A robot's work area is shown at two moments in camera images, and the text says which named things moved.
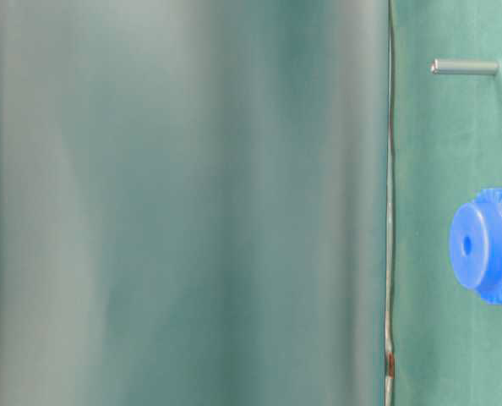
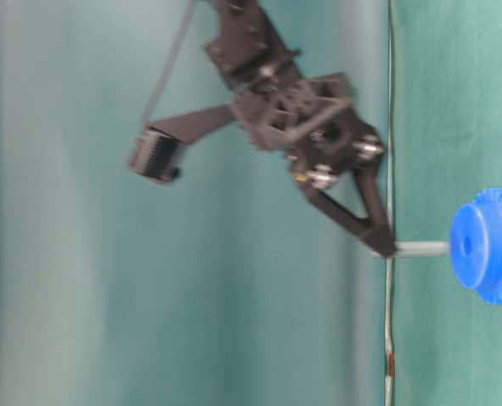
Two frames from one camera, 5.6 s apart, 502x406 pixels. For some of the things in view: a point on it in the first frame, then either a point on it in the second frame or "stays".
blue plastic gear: x=485 y=245 stays
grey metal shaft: x=465 y=68 -> x=416 y=249
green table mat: x=454 y=136 stays
